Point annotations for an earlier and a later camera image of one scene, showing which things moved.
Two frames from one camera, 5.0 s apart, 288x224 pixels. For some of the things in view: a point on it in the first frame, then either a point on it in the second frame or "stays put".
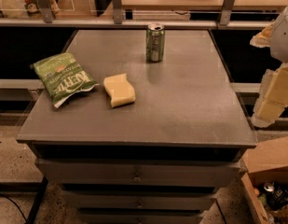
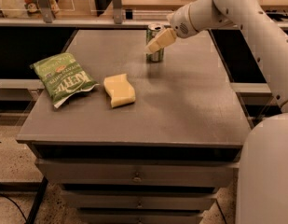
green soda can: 155,42 stays put
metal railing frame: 46,16 stays put
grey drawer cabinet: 161,160 stays put
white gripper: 283,36 to 180,23
